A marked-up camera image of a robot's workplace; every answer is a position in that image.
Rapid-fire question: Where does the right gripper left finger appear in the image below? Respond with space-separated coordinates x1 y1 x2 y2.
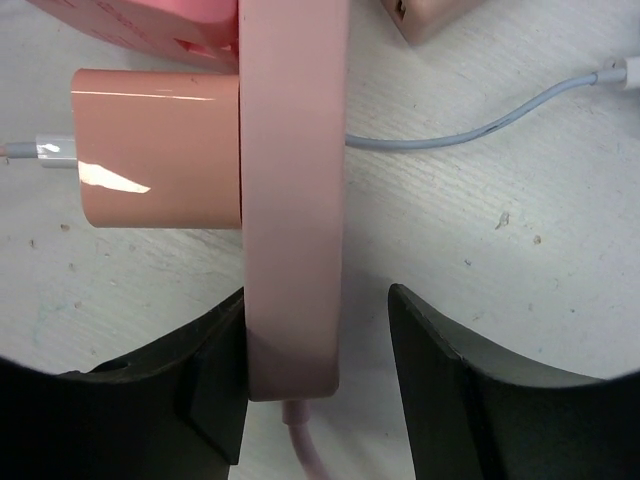
1 291 248 479

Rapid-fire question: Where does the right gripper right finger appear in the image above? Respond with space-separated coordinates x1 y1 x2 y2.
388 284 639 479

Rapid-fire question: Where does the hot pink plug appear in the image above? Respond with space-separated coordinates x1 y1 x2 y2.
31 0 238 74

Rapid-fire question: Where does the salmon charger plug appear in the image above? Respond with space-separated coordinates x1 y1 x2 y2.
71 69 241 229

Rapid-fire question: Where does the thin pink usb cable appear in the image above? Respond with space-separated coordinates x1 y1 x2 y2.
0 132 79 171

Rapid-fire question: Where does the pink power strip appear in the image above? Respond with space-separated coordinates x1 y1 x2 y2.
239 1 350 401

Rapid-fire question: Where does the pink power strip cord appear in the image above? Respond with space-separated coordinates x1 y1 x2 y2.
282 397 331 480

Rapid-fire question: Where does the thin blue usb cable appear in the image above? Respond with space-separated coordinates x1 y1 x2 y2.
344 53 640 152

